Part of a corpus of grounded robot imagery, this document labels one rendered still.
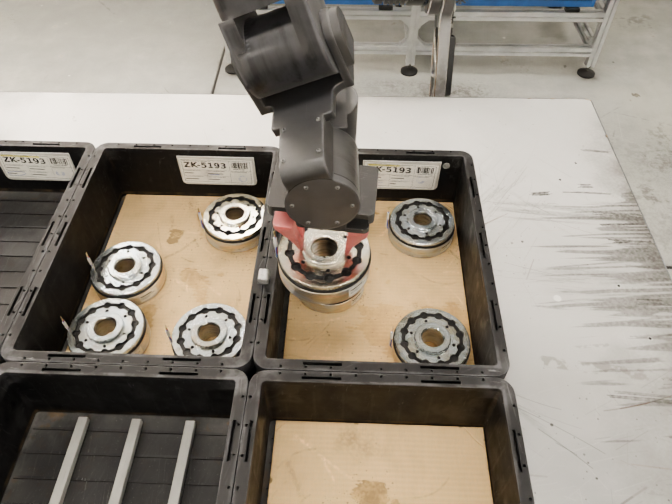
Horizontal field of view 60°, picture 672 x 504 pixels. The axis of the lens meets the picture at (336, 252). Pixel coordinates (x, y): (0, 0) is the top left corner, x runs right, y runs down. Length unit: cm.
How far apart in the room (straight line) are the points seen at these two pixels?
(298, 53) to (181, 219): 60
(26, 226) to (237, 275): 37
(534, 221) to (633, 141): 157
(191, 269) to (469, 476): 49
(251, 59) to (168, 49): 270
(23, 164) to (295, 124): 71
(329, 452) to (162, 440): 21
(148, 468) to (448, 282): 48
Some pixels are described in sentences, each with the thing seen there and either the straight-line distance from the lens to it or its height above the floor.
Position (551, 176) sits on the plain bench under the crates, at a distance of 131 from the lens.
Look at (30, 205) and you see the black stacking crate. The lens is 111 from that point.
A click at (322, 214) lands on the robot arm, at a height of 121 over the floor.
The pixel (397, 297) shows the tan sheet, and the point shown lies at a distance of 86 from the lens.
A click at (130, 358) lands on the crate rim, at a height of 93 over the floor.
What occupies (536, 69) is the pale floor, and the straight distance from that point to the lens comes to 303.
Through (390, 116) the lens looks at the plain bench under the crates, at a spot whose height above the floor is 70.
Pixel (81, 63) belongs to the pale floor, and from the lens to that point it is 316.
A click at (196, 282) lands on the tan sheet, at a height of 83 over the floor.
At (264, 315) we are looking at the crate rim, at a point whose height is 93.
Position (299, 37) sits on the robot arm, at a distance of 43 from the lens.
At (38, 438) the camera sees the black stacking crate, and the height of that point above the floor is 83.
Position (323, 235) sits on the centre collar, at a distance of 64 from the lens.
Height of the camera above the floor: 152
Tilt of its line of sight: 50 degrees down
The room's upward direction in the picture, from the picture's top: straight up
